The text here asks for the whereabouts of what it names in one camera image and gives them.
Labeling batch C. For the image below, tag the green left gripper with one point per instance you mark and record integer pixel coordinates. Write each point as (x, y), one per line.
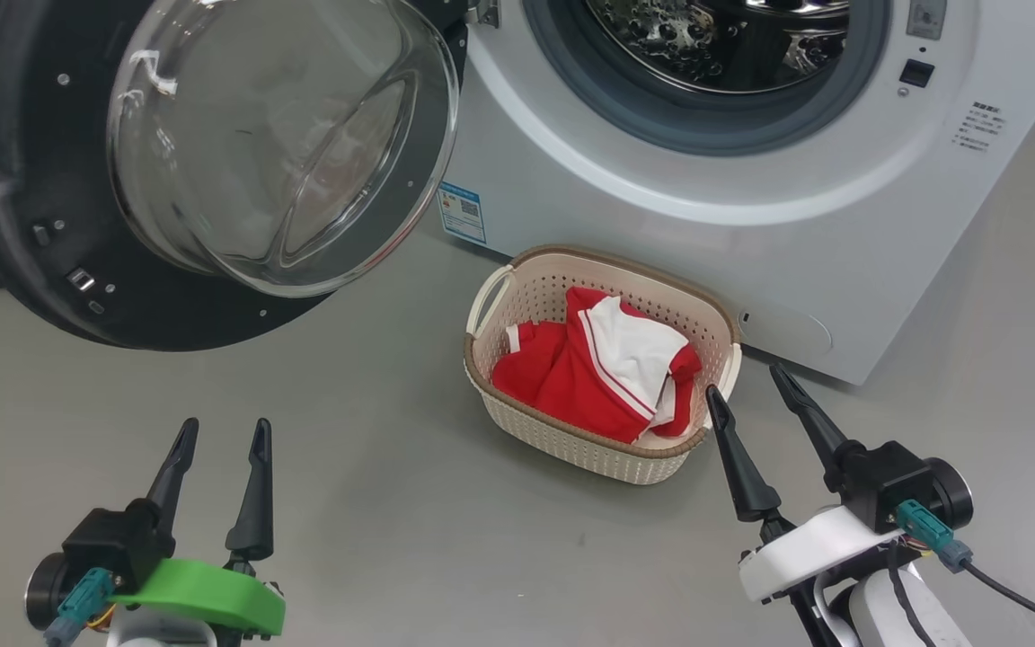
(212, 593)

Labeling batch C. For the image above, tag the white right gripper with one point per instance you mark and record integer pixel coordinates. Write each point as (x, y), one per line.
(814, 548)

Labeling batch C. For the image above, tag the red white striped jersey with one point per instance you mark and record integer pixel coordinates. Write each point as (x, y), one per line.
(625, 359)

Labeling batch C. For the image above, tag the black glass washing machine door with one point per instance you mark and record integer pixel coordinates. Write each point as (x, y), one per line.
(23, 135)

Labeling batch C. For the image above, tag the cream perforated laundry basket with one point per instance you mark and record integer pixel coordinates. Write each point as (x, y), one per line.
(571, 445)

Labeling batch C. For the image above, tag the white washing machine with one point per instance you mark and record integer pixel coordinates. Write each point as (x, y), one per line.
(751, 225)

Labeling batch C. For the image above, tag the blue energy label sticker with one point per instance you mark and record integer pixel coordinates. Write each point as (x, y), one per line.
(462, 212)

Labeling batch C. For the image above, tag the grey warning sticker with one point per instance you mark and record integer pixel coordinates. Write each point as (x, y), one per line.
(926, 16)

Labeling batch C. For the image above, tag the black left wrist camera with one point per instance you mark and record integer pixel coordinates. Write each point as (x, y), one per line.
(113, 544)

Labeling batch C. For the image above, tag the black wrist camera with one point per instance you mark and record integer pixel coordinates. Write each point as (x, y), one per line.
(113, 544)
(886, 481)

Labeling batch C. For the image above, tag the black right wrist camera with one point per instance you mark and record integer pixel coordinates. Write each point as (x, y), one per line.
(886, 481)

